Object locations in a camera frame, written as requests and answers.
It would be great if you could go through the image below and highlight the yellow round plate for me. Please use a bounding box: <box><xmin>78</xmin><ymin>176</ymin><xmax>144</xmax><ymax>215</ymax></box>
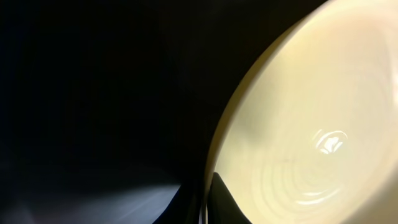
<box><xmin>203</xmin><ymin>0</ymin><xmax>397</xmax><ymax>224</ymax></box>

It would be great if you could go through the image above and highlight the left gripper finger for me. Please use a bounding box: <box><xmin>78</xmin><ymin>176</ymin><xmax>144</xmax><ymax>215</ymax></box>
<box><xmin>206</xmin><ymin>172</ymin><xmax>251</xmax><ymax>224</ymax></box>

